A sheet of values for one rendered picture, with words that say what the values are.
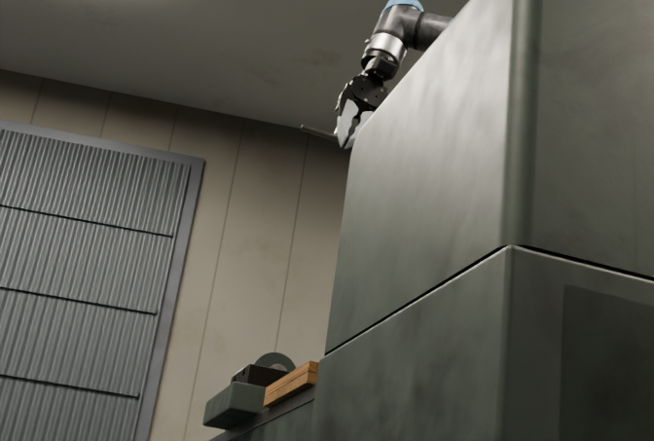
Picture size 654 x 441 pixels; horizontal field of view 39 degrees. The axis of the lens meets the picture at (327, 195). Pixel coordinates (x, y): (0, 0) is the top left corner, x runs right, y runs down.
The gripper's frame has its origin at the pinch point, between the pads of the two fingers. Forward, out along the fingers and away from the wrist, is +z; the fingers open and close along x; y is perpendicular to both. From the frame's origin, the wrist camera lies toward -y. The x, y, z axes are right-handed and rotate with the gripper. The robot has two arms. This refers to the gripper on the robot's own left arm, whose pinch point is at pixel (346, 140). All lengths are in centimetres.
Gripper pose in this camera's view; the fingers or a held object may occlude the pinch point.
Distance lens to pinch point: 167.3
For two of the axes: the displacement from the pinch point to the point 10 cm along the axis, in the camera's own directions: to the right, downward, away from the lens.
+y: -3.2, 3.4, 8.9
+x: -8.8, -4.7, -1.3
